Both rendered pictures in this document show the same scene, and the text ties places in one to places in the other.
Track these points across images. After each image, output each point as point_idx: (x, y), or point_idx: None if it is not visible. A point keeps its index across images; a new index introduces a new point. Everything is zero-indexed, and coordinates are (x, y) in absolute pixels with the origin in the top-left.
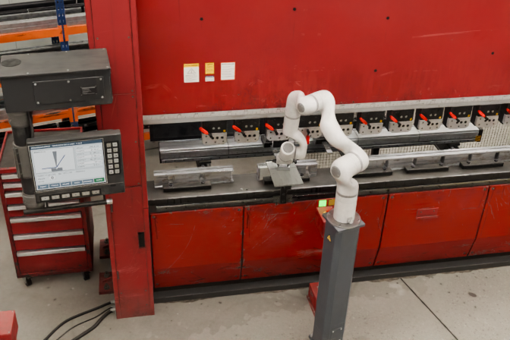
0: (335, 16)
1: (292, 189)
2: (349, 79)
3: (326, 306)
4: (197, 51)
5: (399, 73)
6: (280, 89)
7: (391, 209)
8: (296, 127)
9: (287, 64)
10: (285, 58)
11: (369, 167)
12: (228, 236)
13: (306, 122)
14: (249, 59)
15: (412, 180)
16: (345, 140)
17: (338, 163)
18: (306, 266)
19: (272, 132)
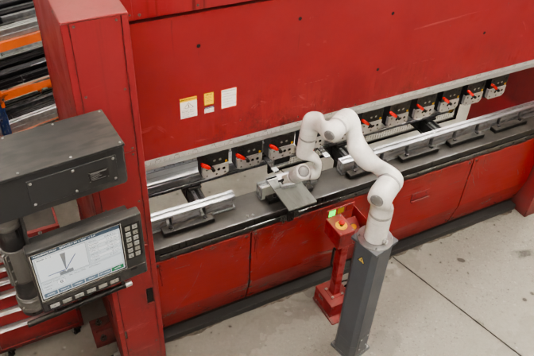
0: (341, 19)
1: None
2: (352, 83)
3: (357, 320)
4: (195, 82)
5: (400, 67)
6: (284, 106)
7: None
8: (312, 149)
9: (291, 79)
10: (289, 72)
11: None
12: (236, 264)
13: None
14: (251, 81)
15: (409, 169)
16: (380, 162)
17: (380, 191)
18: (309, 268)
19: (275, 151)
